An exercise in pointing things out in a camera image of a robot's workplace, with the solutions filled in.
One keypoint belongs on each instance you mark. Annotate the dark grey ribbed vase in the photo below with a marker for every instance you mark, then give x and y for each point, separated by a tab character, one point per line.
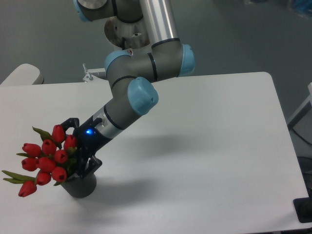
79	187

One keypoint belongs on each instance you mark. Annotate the white metal mounting frame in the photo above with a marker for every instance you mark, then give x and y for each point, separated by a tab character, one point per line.
93	74

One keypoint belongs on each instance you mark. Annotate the blue plastic bag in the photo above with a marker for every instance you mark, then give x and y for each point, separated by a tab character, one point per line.
301	7

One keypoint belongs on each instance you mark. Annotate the white furniture at right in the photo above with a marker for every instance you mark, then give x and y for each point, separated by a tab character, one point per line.
302	110

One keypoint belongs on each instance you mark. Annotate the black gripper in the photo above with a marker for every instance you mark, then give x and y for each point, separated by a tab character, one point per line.
90	140

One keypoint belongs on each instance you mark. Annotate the black device at table edge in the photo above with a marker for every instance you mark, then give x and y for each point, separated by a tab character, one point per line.
303	208

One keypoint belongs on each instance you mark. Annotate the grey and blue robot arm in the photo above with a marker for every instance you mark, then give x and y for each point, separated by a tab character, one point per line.
130	77

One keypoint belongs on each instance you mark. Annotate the red tulip bouquet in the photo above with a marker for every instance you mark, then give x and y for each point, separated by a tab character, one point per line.
55	159

